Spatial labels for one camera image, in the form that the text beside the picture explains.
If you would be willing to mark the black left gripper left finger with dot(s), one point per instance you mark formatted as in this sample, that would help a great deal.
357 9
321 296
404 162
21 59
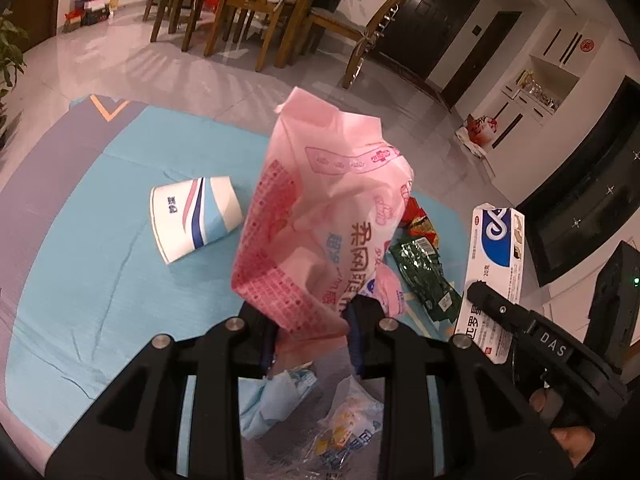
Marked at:
131 431

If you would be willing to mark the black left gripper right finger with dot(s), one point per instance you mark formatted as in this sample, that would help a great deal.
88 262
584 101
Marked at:
449 413

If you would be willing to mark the white blue medicine box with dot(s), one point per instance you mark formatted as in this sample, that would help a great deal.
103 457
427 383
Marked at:
496 257

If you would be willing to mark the pink tissue pack wrapper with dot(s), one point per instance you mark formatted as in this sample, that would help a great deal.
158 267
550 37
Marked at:
326 206

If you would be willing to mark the person's right hand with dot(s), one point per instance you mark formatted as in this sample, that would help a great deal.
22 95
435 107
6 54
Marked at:
577 442

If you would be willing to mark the clear plastic wrapper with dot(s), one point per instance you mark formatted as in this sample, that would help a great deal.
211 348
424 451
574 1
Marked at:
354 420

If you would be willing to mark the blue face mask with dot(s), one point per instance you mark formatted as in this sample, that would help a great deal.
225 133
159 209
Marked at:
267 401

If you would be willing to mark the small pink tissue pack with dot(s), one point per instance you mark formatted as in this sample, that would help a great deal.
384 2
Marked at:
386 288

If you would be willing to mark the green snack wrapper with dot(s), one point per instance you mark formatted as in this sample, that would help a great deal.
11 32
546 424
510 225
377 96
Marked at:
420 267

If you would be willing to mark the black tv cabinet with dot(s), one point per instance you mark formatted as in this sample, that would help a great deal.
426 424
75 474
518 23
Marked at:
591 195

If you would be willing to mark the red yellow snack wrapper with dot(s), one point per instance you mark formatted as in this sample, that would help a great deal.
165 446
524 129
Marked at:
415 222

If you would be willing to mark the white blue paper cup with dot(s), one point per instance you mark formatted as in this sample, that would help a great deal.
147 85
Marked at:
188 215

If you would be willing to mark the red white plastic bag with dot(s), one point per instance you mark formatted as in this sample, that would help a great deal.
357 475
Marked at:
477 133

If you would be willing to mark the white shoe cabinet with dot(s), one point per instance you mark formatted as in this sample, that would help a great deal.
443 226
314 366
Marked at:
536 87

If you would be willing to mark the dark entrance door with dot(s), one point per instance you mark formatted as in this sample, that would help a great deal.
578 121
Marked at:
422 31

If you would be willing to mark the green potted plant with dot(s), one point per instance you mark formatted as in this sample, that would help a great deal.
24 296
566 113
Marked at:
12 62

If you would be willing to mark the wooden dining chair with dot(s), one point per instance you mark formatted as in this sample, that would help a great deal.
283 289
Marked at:
364 36

